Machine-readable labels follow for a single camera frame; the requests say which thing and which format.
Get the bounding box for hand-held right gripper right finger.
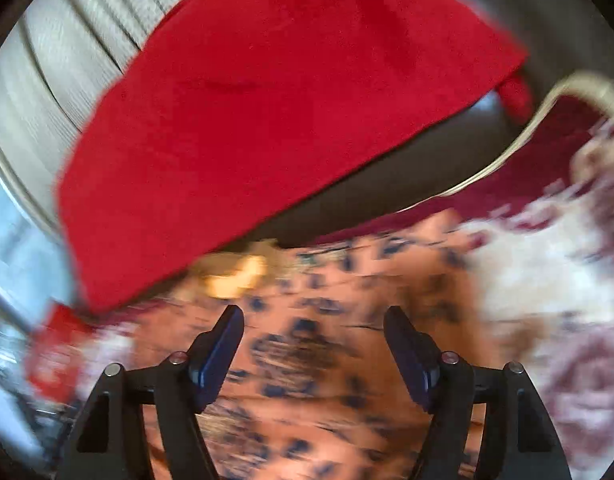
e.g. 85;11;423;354
383;305;574;480

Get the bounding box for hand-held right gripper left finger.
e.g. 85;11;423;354
54;304;246;480

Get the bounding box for orange tiger print garment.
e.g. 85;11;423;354
92;209;555;480

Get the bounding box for small red cloth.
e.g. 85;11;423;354
24;302;97;405

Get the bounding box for maroon and white patterned rug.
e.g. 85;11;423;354
307;94;614;480

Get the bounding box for white curtain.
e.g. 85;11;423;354
0;0;200;241

